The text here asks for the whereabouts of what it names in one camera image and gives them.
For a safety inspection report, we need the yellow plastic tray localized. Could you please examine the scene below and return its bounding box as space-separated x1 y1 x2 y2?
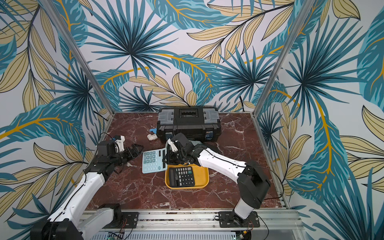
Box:
165 165 210 190

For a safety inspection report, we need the black plastic toolbox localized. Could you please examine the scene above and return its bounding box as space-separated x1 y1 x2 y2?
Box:
156 107 222 143

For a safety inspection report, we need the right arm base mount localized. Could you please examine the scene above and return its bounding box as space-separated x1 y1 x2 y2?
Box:
214 211 260 229

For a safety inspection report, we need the right aluminium frame post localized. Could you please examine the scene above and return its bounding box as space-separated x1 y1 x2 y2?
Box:
253 0 315 119

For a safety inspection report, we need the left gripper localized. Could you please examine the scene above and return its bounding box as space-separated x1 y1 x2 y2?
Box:
110 143 144 167

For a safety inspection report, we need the light blue calculator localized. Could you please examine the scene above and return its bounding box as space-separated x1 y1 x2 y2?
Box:
142 148 167 174

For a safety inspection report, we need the light blue calculator face down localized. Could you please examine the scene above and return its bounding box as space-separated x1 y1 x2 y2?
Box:
190 140 207 149

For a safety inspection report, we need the black calculator face down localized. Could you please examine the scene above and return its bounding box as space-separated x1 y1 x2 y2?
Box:
206 143 222 154

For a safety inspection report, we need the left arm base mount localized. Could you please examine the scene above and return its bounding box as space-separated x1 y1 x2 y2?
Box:
95 204 139 229

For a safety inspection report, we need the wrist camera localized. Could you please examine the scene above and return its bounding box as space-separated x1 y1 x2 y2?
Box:
113 136 126 153
167 139 178 153

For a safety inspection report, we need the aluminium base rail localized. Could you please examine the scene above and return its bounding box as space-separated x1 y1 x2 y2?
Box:
81 209 308 240

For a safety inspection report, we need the white pipe fitting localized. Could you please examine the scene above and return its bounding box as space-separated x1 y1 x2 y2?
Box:
147 134 158 141

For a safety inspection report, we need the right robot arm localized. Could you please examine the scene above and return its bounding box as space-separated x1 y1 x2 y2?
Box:
164 133 271 220

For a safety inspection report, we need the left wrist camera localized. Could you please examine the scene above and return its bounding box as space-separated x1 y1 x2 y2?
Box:
113 136 126 153

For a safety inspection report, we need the left aluminium frame post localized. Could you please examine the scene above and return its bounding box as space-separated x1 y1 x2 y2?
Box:
40 0 115 116

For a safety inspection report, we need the black desktop calculator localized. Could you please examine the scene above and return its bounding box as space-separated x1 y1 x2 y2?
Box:
169 167 195 188

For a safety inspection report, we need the aluminium frame post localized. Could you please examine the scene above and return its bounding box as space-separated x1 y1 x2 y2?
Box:
253 0 315 119
40 0 115 116

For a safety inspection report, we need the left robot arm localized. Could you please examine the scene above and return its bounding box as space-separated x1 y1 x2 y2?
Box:
30 137 144 240

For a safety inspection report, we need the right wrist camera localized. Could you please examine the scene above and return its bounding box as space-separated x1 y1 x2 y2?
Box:
167 139 178 153

